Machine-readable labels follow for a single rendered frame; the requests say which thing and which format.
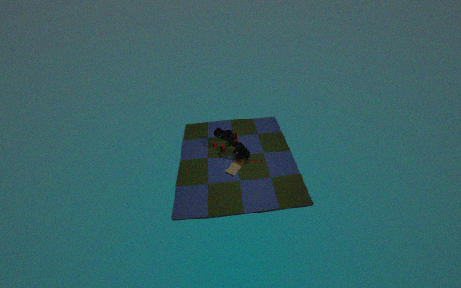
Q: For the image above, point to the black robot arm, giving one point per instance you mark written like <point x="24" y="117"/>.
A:
<point x="229" y="137"/>

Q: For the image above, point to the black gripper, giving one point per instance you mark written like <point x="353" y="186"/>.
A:
<point x="246" y="157"/>

